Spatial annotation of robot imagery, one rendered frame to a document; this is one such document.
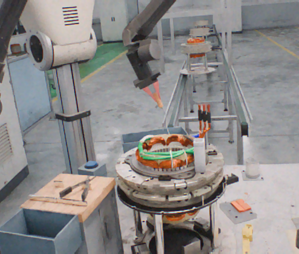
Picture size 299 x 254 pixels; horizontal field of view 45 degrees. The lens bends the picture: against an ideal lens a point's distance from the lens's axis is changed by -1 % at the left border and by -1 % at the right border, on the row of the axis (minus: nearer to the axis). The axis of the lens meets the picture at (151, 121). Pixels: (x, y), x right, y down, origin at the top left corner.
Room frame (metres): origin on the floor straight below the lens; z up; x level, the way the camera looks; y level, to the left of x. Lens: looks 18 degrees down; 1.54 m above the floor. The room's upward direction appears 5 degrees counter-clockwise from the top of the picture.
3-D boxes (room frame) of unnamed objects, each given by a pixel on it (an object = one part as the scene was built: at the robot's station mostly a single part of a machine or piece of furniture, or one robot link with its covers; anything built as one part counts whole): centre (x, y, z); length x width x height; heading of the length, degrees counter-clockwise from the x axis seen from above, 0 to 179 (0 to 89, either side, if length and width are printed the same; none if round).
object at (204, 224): (1.04, -0.14, 0.83); 0.05 x 0.04 x 0.02; 39
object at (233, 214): (1.16, -0.28, 0.79); 0.12 x 0.09 x 0.02; 15
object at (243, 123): (7.01, -1.19, 0.40); 9.75 x 0.62 x 0.79; 170
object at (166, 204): (0.99, -0.04, 1.05); 0.29 x 0.29 x 0.06
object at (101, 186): (0.91, 0.25, 1.05); 0.20 x 0.19 x 0.02; 159
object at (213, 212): (0.94, -0.16, 0.91); 0.02 x 0.02 x 0.21
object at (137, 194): (0.86, 0.03, 1.06); 0.09 x 0.04 x 0.01; 75
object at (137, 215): (1.04, 0.08, 0.91); 0.02 x 0.02 x 0.21
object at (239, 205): (1.17, -0.30, 0.80); 0.07 x 0.05 x 0.01; 15
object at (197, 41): (3.95, -0.55, 1.05); 0.22 x 0.22 x 0.20
